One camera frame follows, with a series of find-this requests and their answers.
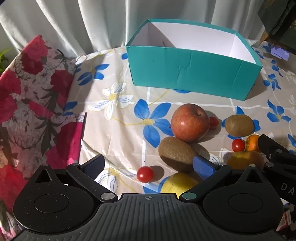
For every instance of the yellow apple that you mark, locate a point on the yellow apple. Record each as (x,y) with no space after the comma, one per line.
(242,160)

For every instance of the purple paper box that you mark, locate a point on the purple paper box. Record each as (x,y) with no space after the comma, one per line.
(280,52)

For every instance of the dark green paper bag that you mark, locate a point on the dark green paper bag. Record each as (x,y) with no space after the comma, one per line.
(279,18)

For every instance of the red white packet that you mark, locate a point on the red white packet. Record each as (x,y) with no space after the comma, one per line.
(286,220)

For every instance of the white curtain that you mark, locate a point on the white curtain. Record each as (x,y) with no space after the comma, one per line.
(92,23)

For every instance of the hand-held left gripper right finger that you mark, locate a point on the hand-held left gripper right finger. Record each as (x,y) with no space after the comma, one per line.
(204,167)

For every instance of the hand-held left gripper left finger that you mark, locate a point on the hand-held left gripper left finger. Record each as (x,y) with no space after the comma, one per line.
(93,165)

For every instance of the green plant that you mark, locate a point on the green plant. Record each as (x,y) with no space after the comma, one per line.
(4,58)

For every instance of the red apple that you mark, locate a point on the red apple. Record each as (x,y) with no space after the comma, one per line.
(189,122)

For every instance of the yellow pear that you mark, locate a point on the yellow pear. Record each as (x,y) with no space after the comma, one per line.
(175,185)

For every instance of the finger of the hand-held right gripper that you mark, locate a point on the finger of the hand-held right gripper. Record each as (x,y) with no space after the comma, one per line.
(270,144)

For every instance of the red floral bag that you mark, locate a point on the red floral bag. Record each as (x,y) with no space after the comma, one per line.
(34,104)

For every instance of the orange tangerine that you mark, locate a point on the orange tangerine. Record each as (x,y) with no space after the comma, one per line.
(252,142)

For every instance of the teal cardboard box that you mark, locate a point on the teal cardboard box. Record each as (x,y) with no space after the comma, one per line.
(185,69)

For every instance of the brown kiwi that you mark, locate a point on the brown kiwi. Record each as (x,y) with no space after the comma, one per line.
(239,125)
(175,153)

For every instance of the red cherry tomato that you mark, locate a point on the red cherry tomato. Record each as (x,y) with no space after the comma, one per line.
(145,174)
(214,122)
(238,144)

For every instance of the blue floral tablecloth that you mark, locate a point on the blue floral tablecloth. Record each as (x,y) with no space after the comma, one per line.
(129,139)

